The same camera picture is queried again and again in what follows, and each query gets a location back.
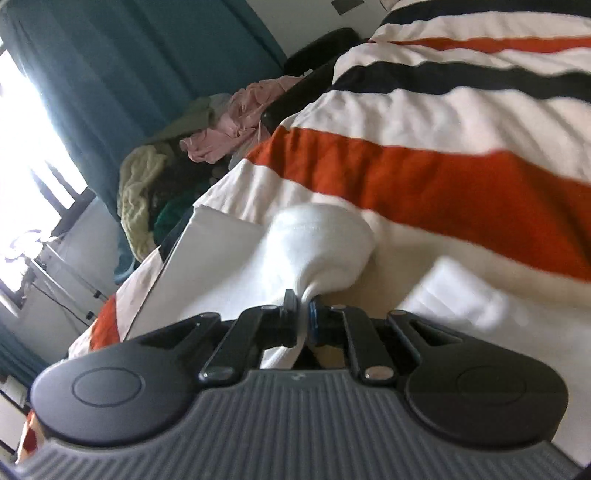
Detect striped blanket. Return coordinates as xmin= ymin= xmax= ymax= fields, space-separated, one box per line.
xmin=16 ymin=0 xmax=591 ymax=464

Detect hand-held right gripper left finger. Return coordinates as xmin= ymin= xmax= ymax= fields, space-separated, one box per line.
xmin=139 ymin=290 xmax=298 ymax=387

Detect white garment steamer stand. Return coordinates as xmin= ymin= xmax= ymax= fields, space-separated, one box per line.
xmin=28 ymin=231 xmax=114 ymax=324

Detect blue curtain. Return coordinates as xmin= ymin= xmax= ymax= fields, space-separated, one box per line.
xmin=0 ymin=318 xmax=47 ymax=384
xmin=0 ymin=0 xmax=287 ymax=217

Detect olive garment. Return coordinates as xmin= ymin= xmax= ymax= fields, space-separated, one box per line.
xmin=157 ymin=95 xmax=232 ymax=139

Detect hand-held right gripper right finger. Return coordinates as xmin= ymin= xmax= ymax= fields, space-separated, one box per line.
xmin=308 ymin=298 xmax=462 ymax=386

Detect black armchair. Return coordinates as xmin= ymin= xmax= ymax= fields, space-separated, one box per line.
xmin=263 ymin=28 xmax=363 ymax=132

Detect white garment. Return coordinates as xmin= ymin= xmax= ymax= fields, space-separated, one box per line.
xmin=122 ymin=203 xmax=591 ymax=457

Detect dark framed window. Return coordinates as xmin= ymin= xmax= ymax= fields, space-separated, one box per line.
xmin=0 ymin=46 xmax=95 ymax=310

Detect dark green clothes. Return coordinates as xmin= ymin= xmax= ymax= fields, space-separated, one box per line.
xmin=154 ymin=194 xmax=197 ymax=243

